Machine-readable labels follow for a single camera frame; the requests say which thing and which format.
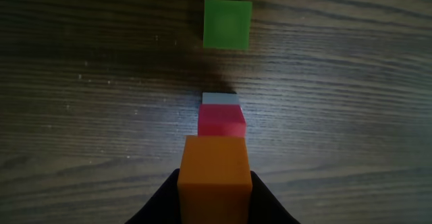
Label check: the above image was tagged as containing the orange cube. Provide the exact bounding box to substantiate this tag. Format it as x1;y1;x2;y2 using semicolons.
177;135;253;224

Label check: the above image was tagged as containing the green cube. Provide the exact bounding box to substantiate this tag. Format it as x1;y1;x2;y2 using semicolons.
202;0;253;51

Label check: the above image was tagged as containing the white cube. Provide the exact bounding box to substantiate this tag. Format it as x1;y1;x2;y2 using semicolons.
201;92;241;106

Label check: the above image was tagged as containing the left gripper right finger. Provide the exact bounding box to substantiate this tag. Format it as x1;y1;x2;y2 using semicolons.
248;170;301;224

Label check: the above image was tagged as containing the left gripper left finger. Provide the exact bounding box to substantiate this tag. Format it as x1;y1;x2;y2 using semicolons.
124;169;184;224

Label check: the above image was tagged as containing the red cube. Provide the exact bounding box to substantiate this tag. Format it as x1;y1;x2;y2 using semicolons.
197;103;247;138

